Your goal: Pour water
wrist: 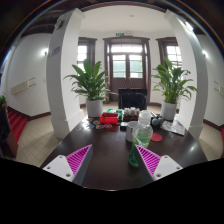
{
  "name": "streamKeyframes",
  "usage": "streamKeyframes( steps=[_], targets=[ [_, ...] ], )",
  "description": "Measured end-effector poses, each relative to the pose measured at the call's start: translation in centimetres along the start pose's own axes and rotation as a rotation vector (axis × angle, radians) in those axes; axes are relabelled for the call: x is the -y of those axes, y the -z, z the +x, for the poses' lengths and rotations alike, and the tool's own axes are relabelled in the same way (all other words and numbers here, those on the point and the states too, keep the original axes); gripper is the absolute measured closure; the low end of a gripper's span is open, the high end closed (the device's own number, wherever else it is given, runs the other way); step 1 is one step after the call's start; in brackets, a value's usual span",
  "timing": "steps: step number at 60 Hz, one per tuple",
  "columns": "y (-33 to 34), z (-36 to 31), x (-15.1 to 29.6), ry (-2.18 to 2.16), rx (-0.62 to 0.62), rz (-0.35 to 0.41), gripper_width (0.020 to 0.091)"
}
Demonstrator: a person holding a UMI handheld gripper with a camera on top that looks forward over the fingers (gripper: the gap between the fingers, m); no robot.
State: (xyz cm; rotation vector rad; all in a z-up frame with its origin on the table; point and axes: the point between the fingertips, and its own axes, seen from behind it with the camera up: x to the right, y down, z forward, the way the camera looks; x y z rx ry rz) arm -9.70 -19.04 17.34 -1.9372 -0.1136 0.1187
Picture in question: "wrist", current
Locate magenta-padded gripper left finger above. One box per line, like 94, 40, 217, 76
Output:
42, 144, 94, 187

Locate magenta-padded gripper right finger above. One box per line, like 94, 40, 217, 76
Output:
134, 144, 184, 187

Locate clear green-label drink bottle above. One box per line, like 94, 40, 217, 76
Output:
128, 110, 154, 168

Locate flat round red coaster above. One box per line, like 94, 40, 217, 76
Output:
150, 132, 164, 143

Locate printed paper sheet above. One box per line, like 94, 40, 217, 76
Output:
160, 119, 187, 137

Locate dark grey headphones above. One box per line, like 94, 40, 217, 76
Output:
150, 114, 165, 127

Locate white mug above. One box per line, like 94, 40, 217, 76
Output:
125, 120, 140, 143

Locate green plant in white pot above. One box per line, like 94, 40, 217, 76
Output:
64, 58, 111, 118
150, 56, 198, 122

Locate colourful round sticker set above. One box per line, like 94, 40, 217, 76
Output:
87, 117, 115, 131

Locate dark tray with small cups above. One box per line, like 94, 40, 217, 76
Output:
122, 106, 141, 122

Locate red plastic basket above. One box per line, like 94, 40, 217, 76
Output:
99, 112, 120, 125

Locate black chair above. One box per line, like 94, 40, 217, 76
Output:
118, 87, 148, 111

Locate green packet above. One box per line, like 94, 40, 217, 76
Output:
106, 107, 124, 115

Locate dark wooden glazed door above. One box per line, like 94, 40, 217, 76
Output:
103, 36, 152, 103

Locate dark-framed window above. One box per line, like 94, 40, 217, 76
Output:
76, 36, 98, 73
155, 36, 184, 70

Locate white wall panel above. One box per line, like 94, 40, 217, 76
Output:
10, 77, 37, 95
213, 80, 224, 98

